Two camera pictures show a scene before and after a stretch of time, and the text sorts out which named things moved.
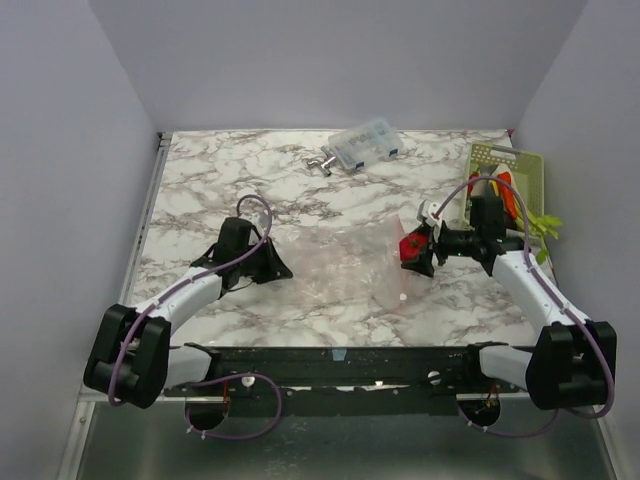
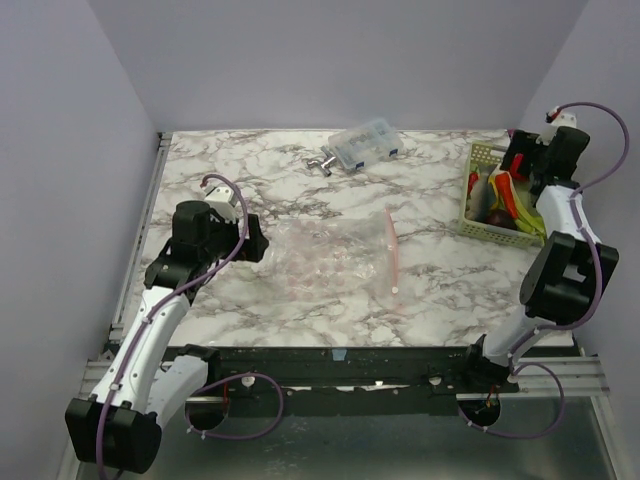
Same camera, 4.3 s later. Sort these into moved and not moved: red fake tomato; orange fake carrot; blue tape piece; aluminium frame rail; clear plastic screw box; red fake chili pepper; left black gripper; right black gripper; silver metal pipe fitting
Moved: left black gripper; right black gripper; red fake tomato
Not moved: clear plastic screw box; blue tape piece; red fake chili pepper; orange fake carrot; aluminium frame rail; silver metal pipe fitting
